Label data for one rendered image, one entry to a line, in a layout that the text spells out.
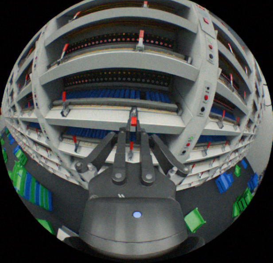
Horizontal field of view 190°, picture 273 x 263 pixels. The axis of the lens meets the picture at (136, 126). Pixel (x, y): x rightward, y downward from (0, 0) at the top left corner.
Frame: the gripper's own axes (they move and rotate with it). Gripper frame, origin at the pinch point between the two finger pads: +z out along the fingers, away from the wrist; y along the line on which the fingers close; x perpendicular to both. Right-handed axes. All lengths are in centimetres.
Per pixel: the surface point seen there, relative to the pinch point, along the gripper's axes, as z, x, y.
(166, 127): 6.8, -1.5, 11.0
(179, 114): 9.9, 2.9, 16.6
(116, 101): 11.3, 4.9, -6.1
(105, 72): 18.6, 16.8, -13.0
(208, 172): 19, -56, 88
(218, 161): 16, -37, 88
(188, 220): -23, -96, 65
